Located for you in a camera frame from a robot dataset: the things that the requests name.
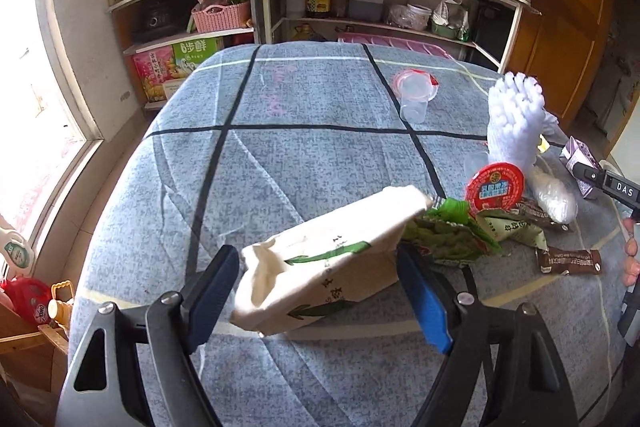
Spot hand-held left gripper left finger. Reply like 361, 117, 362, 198
54, 244, 241, 427

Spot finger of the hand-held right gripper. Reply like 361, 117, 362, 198
571, 162, 607, 196

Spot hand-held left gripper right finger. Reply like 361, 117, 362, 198
396, 244, 581, 427

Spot purple drink carton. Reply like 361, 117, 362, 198
559, 136, 603, 200

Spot green snack bag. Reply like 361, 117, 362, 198
402, 197, 503, 268

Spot pale green snack wrapper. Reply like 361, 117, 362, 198
472, 197, 551, 253

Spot red lidded food cup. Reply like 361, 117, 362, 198
464, 161, 526, 215

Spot cream paper bag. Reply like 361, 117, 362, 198
230, 184, 435, 337

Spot person's right hand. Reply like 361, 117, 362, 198
622, 216, 640, 288

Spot brown snack wrapper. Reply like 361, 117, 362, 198
535, 246, 603, 278

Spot wooden door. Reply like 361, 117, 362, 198
502, 0, 618, 128

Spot red detergent bottle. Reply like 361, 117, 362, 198
0, 277, 53, 325

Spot clear cup with red lid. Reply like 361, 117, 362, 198
391, 68, 441, 125

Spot wooden crate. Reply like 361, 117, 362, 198
0, 307, 71, 393

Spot white bottle with green label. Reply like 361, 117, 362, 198
0, 214, 36, 270

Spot white plastic bags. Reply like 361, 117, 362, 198
432, 0, 473, 42

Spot white plastic jar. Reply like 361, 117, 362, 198
405, 3, 433, 32

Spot pink carton box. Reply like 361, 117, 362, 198
132, 47, 177, 102

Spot pink lidded storage box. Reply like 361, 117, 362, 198
337, 33, 458, 60

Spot green carton box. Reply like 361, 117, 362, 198
172, 36, 225, 80

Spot clear plastic bag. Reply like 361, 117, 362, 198
385, 4, 411, 28

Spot white framed window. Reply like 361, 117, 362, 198
0, 0, 106, 278

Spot yellow cooking oil bottle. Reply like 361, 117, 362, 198
291, 23, 326, 42

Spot black rice cooker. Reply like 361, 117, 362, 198
131, 2, 193, 42

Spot pink woven basket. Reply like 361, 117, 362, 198
191, 0, 252, 34

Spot yellow handled bottle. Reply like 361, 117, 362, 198
47, 279, 76, 325

